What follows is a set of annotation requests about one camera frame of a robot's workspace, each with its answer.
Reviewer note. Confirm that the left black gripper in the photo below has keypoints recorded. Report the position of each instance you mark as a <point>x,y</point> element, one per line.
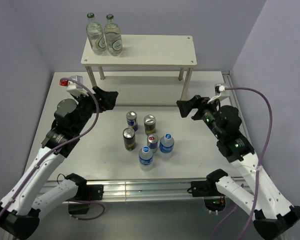
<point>108,99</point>

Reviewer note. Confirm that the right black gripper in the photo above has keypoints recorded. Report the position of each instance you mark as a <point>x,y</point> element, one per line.
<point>197,101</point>

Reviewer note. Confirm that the blue red bull can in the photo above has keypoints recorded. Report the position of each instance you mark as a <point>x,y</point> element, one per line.
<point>131,118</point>

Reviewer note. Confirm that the black gold can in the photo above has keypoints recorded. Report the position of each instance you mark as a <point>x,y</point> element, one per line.
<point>149,124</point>
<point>129,138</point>

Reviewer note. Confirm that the plastic water bottle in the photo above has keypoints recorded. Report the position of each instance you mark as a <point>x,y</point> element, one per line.
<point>145,157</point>
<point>166,146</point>

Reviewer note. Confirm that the silver red bull can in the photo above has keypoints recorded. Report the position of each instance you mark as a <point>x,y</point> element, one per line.
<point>152,142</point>

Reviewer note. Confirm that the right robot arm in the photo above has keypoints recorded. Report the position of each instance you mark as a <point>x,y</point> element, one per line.
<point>272,214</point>

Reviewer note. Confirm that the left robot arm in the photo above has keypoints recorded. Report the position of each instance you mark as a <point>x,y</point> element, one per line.
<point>22,209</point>

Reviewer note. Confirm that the white two-tier shelf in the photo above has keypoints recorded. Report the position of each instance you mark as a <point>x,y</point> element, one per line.
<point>147,51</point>

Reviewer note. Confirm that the right glass bottle green cap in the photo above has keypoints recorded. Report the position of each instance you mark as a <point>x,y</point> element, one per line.
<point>113,36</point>

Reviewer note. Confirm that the glass bottle green cap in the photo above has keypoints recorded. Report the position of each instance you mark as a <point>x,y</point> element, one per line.
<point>95,35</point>
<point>113,36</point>

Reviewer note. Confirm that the left glass bottle green cap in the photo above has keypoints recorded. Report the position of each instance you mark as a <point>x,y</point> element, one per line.
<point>95,35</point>

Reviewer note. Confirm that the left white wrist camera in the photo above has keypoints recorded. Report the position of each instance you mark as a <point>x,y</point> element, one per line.
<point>72,87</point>

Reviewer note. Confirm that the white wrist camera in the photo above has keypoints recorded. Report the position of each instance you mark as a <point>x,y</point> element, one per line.
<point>72,87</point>
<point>221,93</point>

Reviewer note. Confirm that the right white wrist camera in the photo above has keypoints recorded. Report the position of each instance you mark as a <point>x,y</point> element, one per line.
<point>221,93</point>

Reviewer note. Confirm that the aluminium side rail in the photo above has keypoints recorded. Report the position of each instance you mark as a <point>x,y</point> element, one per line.
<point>234,101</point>

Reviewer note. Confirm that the aluminium front rail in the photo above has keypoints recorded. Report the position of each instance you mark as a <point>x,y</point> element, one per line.
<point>144,190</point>

